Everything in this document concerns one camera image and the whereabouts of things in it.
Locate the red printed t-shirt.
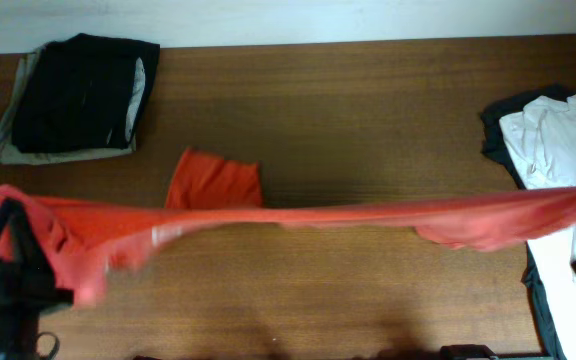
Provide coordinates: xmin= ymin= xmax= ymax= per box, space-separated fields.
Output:
xmin=0 ymin=150 xmax=576 ymax=306

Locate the dark navy garment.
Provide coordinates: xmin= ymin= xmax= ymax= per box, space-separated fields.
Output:
xmin=479 ymin=84 xmax=573 ymax=360

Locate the white garment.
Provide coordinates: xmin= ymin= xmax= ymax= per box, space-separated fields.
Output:
xmin=500 ymin=95 xmax=576 ymax=359

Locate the folded black garment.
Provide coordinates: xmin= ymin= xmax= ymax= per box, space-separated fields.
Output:
xmin=12 ymin=33 xmax=160 ymax=153

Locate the folded beige garment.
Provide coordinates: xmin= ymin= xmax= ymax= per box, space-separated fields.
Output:
xmin=0 ymin=46 xmax=137 ymax=165

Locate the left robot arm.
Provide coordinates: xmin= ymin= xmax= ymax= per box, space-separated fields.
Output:
xmin=0 ymin=199 xmax=74 ymax=360

